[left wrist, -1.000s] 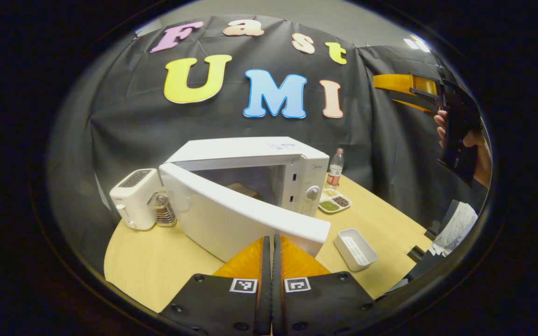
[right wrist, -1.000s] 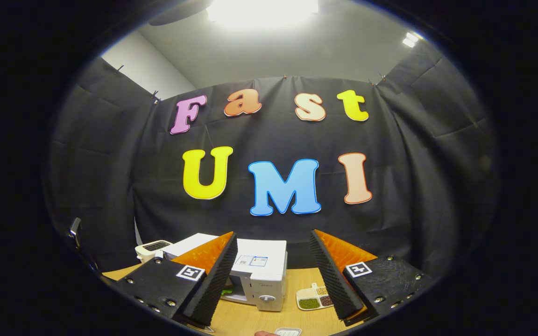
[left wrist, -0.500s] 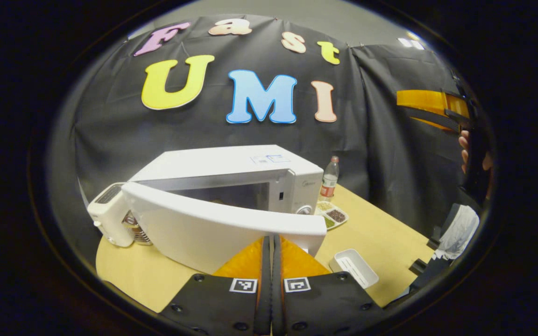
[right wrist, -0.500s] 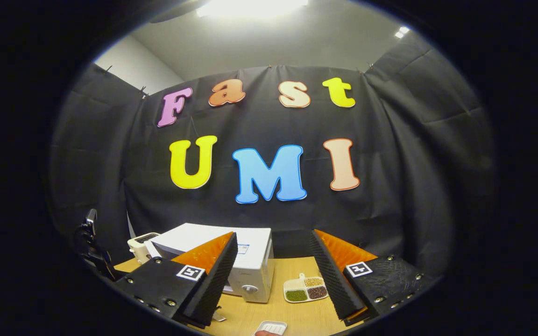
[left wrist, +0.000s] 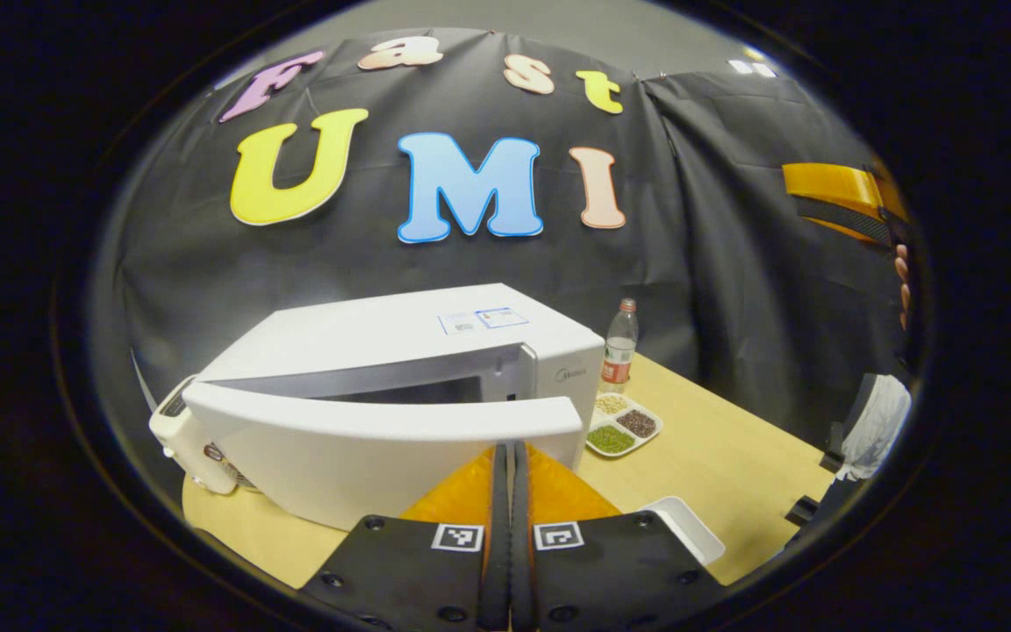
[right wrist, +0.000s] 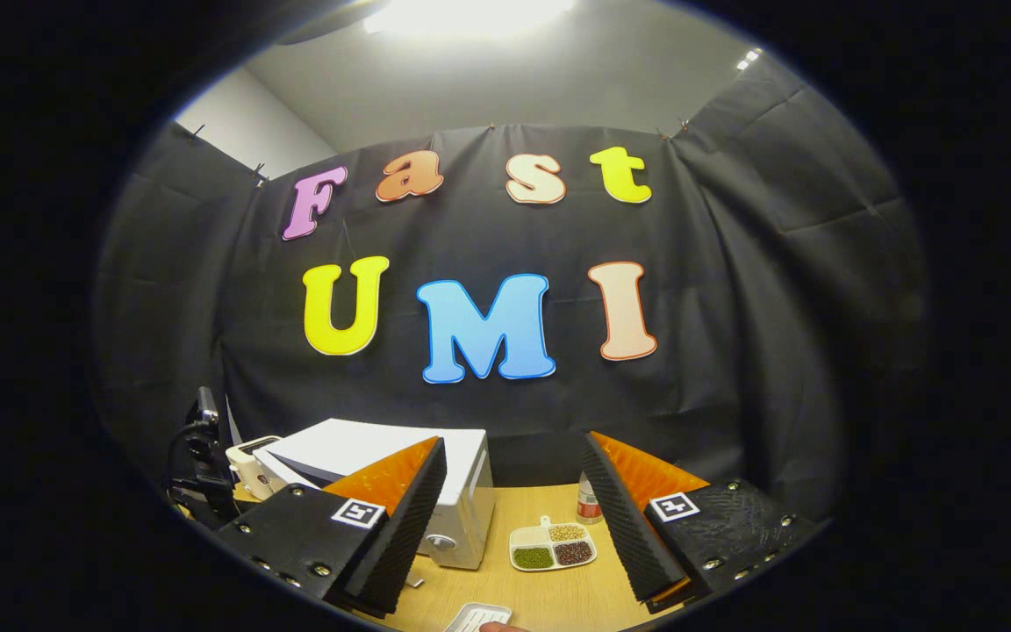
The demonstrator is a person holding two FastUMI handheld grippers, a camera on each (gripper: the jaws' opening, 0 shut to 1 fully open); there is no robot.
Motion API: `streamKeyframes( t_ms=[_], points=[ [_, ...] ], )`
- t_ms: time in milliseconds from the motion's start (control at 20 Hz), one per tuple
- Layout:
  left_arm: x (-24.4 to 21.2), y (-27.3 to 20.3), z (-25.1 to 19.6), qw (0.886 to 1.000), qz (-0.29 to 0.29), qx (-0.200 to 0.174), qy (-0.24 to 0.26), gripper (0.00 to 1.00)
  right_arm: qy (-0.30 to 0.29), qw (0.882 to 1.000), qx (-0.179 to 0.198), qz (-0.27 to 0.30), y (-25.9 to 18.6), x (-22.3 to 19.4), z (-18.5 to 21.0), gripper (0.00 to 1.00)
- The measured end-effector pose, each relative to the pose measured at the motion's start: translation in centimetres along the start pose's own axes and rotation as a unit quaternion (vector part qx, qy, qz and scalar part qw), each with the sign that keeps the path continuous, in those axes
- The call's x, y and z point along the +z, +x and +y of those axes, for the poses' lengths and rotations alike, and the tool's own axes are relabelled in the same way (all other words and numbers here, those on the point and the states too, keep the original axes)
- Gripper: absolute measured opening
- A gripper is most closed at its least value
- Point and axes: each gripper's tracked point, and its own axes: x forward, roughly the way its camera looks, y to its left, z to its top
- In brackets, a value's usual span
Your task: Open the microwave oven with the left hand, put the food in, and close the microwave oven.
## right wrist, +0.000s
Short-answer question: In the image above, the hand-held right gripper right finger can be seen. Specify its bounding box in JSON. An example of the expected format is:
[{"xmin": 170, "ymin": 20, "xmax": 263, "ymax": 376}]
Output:
[{"xmin": 581, "ymin": 431, "xmax": 822, "ymax": 614}]

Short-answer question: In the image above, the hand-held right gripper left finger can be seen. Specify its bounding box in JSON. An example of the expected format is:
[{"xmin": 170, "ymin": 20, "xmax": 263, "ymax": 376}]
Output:
[{"xmin": 216, "ymin": 436, "xmax": 448, "ymax": 617}]

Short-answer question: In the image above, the white rectangular plate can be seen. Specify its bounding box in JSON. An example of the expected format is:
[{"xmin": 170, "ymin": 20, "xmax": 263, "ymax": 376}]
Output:
[{"xmin": 444, "ymin": 602, "xmax": 513, "ymax": 632}]

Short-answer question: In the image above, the white toaster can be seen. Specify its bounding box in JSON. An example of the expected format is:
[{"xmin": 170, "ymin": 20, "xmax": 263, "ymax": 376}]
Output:
[{"xmin": 225, "ymin": 435, "xmax": 283, "ymax": 501}]

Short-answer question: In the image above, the black backdrop cloth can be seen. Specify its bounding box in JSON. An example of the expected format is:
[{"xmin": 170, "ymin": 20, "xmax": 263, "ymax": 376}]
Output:
[{"xmin": 89, "ymin": 53, "xmax": 932, "ymax": 528}]

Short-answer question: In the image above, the large ceiling light panel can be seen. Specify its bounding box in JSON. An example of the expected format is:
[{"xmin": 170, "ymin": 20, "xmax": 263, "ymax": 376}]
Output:
[{"xmin": 363, "ymin": 0, "xmax": 577, "ymax": 38}]

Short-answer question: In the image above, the white divided dish of beans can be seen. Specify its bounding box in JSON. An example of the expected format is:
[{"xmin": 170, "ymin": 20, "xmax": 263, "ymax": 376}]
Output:
[{"xmin": 509, "ymin": 515, "xmax": 598, "ymax": 572}]

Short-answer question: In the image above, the clear bottle with red label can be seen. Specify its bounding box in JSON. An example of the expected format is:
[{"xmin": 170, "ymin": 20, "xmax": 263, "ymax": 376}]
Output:
[{"xmin": 577, "ymin": 472, "xmax": 603, "ymax": 525}]

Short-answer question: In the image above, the white microwave oven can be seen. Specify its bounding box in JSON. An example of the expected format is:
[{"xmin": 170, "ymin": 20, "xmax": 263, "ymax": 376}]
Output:
[{"xmin": 253, "ymin": 419, "xmax": 496, "ymax": 571}]

